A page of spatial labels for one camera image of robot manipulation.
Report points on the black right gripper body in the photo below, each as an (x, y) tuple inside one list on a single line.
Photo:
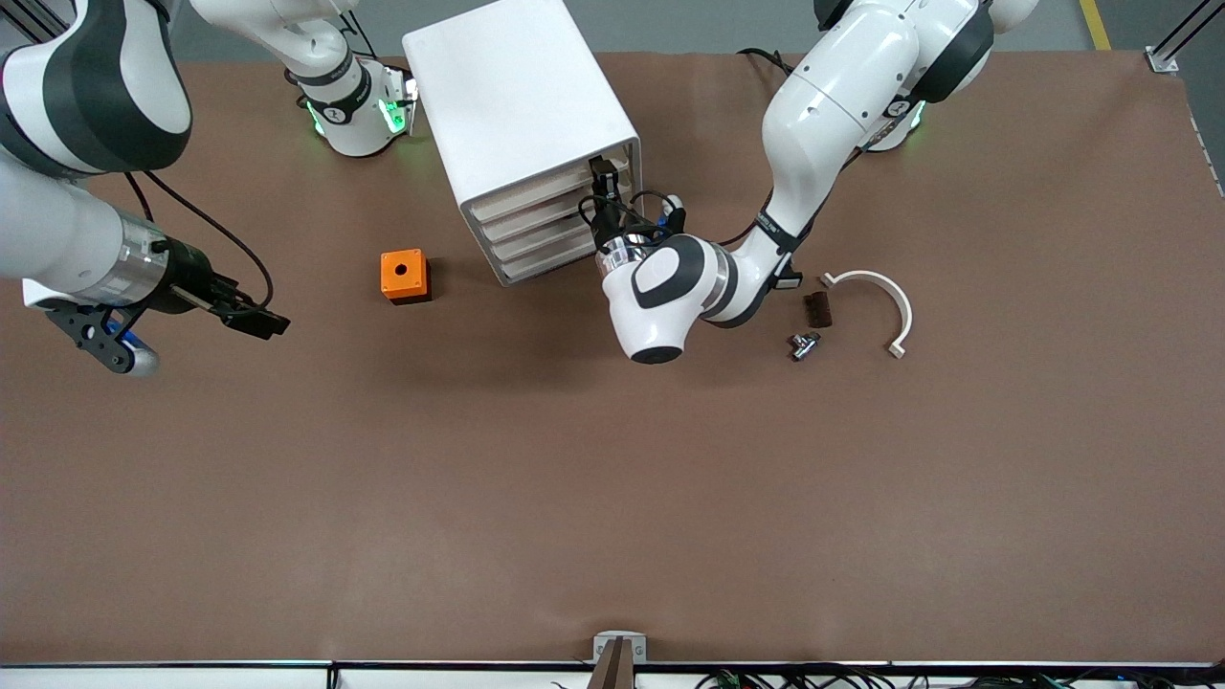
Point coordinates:
[(188, 278)]

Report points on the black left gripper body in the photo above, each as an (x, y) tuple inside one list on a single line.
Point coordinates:
[(607, 230)]

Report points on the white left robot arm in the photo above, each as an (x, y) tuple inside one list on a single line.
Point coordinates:
[(823, 105)]

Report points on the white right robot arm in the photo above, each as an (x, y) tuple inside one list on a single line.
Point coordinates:
[(57, 230)]

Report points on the orange box with hole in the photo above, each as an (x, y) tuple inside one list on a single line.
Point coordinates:
[(390, 277)]

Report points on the small brown block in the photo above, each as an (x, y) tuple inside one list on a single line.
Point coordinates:
[(818, 310)]

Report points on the small silver metal fitting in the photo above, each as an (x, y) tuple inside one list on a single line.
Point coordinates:
[(804, 346)]

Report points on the black white switch module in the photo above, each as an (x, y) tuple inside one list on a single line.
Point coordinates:
[(790, 281)]

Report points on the aluminium frame profile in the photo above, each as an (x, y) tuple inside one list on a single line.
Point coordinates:
[(1163, 59), (43, 21)]

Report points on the white curved plastic bracket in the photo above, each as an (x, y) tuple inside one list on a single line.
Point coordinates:
[(900, 306)]

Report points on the grey table edge bracket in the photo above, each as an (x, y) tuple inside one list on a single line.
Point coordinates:
[(605, 641)]

